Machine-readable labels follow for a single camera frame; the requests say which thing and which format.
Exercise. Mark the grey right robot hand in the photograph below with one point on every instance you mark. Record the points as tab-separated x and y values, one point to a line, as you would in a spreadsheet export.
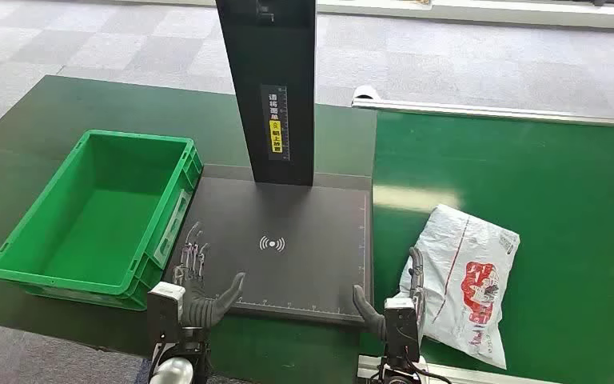
370	318

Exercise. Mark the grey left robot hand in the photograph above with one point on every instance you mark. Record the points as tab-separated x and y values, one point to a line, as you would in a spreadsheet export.
201	310

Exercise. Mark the white printed plastic mailer package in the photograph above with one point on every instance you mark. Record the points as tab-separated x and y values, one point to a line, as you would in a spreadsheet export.
460	249

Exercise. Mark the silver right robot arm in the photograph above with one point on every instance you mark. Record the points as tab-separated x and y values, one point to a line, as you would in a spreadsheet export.
399	373

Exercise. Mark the black inbound scanner machine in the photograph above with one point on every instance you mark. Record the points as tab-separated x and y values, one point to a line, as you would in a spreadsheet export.
296	265

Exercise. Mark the green conveyor belt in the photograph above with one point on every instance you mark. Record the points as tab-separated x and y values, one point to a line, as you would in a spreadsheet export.
550	180

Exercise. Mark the green plastic crate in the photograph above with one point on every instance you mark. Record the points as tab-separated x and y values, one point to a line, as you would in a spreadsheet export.
100	233

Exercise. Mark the black yellow label sticker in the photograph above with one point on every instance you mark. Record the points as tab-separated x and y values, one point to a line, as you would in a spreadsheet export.
275	123

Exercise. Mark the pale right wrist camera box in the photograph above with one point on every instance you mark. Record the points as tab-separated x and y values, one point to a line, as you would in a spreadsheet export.
402	331

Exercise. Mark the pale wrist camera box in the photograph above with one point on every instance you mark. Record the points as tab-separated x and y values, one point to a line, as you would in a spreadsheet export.
165	310
402	331

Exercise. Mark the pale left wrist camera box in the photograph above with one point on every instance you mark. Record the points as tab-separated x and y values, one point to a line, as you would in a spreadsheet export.
165	310

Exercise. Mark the long aluminium conveyor side rail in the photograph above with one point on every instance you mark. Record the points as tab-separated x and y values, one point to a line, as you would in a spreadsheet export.
497	111

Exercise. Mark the white wall ledge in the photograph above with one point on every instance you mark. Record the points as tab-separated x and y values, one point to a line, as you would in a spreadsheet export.
497	13

